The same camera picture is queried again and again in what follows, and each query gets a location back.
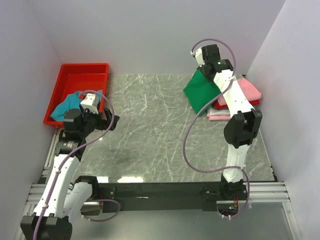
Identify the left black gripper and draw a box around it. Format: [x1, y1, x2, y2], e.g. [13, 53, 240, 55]
[79, 104, 119, 137]

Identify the green t shirt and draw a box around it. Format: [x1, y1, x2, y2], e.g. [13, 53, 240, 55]
[183, 70, 221, 114]

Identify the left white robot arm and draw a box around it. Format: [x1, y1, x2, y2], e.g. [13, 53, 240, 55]
[20, 107, 120, 240]

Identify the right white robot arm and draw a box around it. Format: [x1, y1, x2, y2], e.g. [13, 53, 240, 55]
[195, 44, 263, 200]

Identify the folded red t shirt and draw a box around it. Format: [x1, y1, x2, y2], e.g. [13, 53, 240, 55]
[212, 99, 260, 110]

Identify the folded white t shirt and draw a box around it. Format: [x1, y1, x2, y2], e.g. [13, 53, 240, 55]
[207, 107, 230, 116]

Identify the blue t shirt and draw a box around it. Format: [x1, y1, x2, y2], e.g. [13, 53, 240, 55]
[50, 89, 103, 122]

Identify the folded light pink t shirt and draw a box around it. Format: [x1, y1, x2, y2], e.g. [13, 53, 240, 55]
[207, 113, 231, 121]

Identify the red plastic bin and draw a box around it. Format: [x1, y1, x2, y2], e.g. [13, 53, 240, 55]
[43, 63, 109, 128]

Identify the black base beam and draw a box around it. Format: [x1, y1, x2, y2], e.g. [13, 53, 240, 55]
[88, 182, 248, 212]

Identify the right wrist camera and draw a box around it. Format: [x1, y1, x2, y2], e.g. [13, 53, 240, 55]
[190, 47, 205, 67]

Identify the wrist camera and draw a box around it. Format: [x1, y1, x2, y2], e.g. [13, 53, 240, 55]
[190, 47, 205, 67]
[79, 93, 99, 115]

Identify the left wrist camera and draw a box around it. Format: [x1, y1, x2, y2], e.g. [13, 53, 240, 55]
[79, 93, 99, 115]

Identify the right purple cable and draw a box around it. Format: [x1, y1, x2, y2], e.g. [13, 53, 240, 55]
[182, 38, 251, 220]

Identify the purple cable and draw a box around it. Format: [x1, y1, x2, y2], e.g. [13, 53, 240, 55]
[182, 38, 251, 220]
[32, 89, 122, 240]

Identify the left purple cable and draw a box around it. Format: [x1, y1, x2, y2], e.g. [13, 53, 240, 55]
[32, 89, 122, 240]

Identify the aluminium frame rail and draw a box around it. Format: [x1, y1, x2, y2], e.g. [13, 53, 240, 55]
[16, 129, 302, 240]

